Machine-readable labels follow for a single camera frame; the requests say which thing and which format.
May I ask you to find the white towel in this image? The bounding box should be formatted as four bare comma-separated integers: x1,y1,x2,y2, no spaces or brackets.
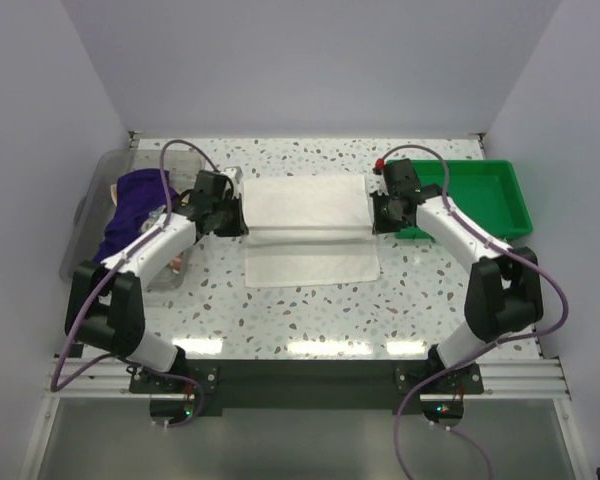
243,174,381,288

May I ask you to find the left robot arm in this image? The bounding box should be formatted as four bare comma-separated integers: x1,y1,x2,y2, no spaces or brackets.
65,167,247,393

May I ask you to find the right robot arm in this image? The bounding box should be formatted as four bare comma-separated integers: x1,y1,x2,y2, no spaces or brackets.
371,160,544,393

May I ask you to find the purple towel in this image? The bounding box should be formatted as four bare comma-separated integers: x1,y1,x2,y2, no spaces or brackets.
93,168,166,263

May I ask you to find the green plastic tray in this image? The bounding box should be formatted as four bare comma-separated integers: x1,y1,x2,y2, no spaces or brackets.
384,159,535,242

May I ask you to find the clear grey plastic bin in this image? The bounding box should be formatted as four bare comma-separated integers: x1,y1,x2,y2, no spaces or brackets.
60,147,206,283

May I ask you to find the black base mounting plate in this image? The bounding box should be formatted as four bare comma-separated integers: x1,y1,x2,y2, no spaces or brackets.
128,357,486,418

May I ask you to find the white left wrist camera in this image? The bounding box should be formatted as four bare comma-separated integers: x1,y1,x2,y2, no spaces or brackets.
221,166,243,198

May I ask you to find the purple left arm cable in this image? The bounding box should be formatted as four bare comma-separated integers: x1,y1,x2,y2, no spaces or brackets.
49,139,229,430

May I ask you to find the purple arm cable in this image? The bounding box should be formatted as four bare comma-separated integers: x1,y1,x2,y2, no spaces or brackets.
384,143,570,480
49,139,229,430

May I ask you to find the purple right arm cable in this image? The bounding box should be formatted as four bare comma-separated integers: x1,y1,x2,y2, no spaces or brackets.
384,143,570,480

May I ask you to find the aluminium frame rail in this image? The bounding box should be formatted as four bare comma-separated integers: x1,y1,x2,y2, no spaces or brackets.
56,359,571,400

